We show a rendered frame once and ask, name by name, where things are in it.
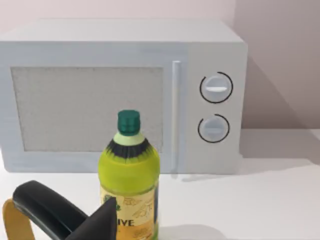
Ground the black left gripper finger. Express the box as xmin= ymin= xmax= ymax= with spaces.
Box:
xmin=64 ymin=196 xmax=118 ymax=240

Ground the yellow-green oil bottle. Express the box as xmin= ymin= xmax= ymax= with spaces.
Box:
xmin=97 ymin=109 xmax=161 ymax=240

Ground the pale microwave oven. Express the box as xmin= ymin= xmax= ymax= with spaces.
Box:
xmin=0 ymin=19 xmax=249 ymax=176

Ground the pale microwave knob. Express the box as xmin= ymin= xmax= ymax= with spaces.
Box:
xmin=197 ymin=113 xmax=231 ymax=143
xmin=199 ymin=71 xmax=234 ymax=104

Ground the pale microwave door handle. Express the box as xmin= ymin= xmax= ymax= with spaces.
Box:
xmin=171 ymin=60 xmax=182 ymax=176

